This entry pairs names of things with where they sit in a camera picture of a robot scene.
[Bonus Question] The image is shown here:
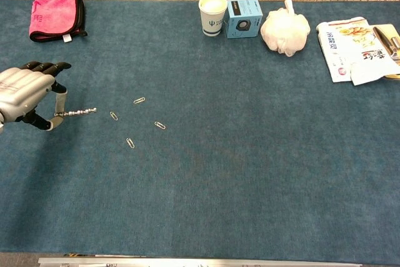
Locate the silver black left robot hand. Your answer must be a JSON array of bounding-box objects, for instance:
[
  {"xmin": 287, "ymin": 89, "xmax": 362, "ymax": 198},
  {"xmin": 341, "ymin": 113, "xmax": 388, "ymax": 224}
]
[{"xmin": 0, "ymin": 61, "xmax": 73, "ymax": 132}]

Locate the silver magnetic bead rod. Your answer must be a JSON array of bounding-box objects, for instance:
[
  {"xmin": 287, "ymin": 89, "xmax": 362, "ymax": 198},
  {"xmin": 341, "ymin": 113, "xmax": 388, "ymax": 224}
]
[{"xmin": 54, "ymin": 108, "xmax": 98, "ymax": 118}]

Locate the pink towel with black trim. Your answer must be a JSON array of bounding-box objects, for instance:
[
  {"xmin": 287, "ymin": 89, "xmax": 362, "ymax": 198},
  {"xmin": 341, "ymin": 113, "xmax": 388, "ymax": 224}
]
[{"xmin": 29, "ymin": 0, "xmax": 89, "ymax": 43}]

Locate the white paper cup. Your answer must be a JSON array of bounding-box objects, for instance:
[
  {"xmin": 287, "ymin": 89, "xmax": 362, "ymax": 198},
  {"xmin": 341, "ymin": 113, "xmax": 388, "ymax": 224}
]
[{"xmin": 198, "ymin": 0, "xmax": 228, "ymax": 37}]

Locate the teal felt table cover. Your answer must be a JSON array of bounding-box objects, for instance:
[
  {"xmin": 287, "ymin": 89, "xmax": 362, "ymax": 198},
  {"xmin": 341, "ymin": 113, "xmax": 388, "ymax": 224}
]
[{"xmin": 0, "ymin": 0, "xmax": 400, "ymax": 262}]

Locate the light blue speaker box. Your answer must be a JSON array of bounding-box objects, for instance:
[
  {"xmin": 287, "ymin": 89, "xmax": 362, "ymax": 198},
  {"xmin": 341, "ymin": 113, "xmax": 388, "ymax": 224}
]
[{"xmin": 225, "ymin": 0, "xmax": 264, "ymax": 39}]

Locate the white mesh bath pouf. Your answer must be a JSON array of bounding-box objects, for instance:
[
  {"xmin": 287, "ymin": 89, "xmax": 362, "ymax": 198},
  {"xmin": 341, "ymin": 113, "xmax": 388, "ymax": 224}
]
[{"xmin": 260, "ymin": 0, "xmax": 311, "ymax": 58}]

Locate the white printed snack bag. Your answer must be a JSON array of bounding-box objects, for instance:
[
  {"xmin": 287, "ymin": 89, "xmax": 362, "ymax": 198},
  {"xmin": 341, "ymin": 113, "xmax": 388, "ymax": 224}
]
[{"xmin": 316, "ymin": 16, "xmax": 378, "ymax": 84}]

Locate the white bag with red print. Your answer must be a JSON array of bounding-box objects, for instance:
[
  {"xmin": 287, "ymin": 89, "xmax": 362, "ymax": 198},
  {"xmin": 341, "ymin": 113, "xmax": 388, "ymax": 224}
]
[{"xmin": 349, "ymin": 26, "xmax": 400, "ymax": 87}]

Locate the aluminium profile rail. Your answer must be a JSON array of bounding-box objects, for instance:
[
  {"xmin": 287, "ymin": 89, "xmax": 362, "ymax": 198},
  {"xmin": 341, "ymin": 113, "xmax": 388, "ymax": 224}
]
[{"xmin": 37, "ymin": 256, "xmax": 364, "ymax": 267}]

